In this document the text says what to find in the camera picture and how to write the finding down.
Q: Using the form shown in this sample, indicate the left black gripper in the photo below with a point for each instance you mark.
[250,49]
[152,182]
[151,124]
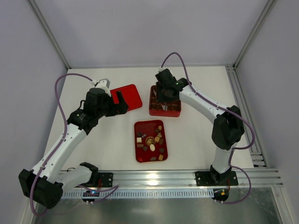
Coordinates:
[114,105]

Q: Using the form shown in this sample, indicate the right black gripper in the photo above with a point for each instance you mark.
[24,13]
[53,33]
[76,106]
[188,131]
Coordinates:
[167,94]

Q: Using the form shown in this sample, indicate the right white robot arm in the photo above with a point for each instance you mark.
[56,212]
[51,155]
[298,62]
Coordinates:
[227,129]

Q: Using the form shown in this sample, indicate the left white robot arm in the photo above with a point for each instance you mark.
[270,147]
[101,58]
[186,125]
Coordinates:
[43,184]

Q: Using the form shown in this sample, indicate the red chocolate box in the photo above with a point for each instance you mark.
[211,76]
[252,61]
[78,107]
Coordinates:
[172,109]

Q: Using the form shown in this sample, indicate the white square chocolate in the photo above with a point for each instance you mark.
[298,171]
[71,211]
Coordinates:
[139,140]

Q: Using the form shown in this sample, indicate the white oval chocolate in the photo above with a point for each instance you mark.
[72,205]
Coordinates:
[152,147]

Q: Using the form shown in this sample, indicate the red tin lid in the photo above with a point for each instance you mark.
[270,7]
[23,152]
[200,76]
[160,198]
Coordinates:
[130,94]

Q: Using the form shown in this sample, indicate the red lacquer tray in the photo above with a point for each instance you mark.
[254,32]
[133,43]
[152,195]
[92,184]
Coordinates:
[148,127]

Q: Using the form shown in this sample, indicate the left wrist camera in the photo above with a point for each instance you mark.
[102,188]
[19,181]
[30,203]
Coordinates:
[103,84]

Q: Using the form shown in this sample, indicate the white slotted cable duct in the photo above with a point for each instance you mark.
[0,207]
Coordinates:
[139,194]

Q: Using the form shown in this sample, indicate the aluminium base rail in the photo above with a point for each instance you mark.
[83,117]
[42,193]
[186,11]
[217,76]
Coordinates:
[260,177]

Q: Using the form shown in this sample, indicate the right aluminium frame post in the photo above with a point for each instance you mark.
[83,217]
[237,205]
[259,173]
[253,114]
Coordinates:
[266,10]

